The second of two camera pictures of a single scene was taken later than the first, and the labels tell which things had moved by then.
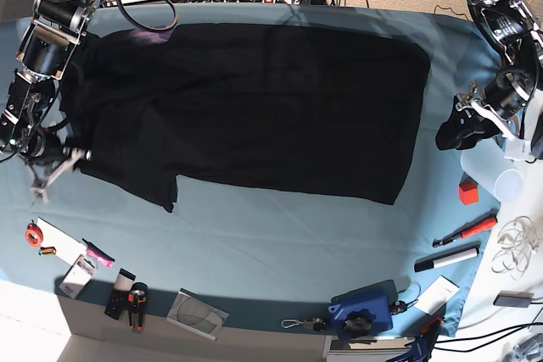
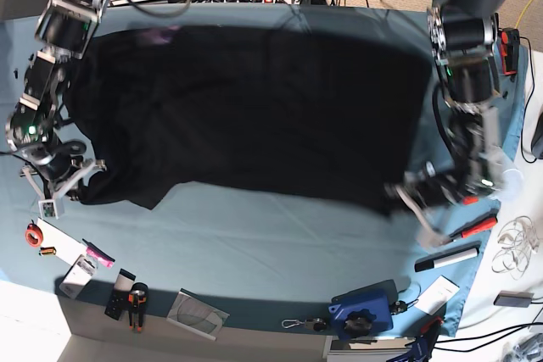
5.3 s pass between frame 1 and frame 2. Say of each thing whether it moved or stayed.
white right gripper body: moved
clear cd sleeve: stayed
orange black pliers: stayed
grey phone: stayed
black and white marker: stayed
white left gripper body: moved
